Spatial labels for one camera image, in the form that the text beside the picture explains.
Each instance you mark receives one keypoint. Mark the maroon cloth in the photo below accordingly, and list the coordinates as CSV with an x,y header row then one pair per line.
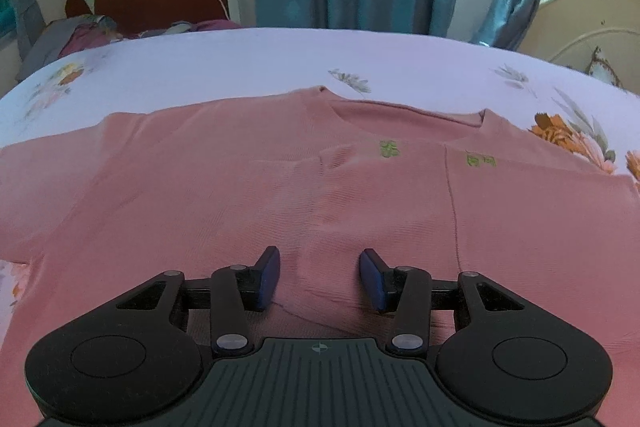
x,y
82,39

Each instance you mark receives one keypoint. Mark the pink shirt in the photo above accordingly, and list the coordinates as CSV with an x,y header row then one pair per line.
x,y
200,187

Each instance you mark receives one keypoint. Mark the cream round headboard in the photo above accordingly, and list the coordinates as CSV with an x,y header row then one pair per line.
x,y
565,27

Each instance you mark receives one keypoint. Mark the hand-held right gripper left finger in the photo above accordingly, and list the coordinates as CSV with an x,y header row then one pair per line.
x,y
267,279

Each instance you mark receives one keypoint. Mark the floral pillow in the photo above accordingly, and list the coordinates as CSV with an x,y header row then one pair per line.
x,y
604,68

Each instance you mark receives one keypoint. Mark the floral white bedsheet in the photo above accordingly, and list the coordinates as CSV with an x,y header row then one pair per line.
x,y
200,62

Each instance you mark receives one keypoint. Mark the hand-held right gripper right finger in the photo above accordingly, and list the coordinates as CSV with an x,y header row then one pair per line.
x,y
372,279

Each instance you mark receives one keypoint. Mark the pile of clothes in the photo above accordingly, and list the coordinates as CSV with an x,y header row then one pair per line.
x,y
42,44

